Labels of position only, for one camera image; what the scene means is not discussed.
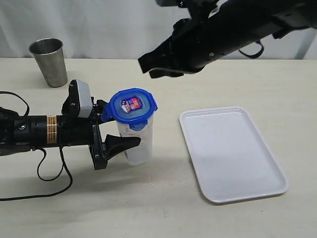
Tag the stainless steel cup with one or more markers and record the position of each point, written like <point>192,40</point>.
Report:
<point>48,53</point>

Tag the blue plastic lid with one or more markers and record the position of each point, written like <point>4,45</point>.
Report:
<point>132,107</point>

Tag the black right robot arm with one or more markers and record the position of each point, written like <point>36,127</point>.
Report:
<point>214,30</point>

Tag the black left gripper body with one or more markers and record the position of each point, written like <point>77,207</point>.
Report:
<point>75,131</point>

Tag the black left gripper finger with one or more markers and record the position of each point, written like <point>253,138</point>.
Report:
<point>98,108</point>
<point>115,145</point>

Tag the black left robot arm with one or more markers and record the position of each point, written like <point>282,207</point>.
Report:
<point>24,133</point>

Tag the white backdrop curtain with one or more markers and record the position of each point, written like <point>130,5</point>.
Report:
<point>109,29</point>

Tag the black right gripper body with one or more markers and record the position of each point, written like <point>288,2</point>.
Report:
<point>165,60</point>

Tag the clear plastic container with label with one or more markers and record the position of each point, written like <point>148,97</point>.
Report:
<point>143,152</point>

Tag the white rectangular tray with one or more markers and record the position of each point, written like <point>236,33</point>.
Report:
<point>230,157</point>

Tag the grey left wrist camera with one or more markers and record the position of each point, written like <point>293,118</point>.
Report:
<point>85,102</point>

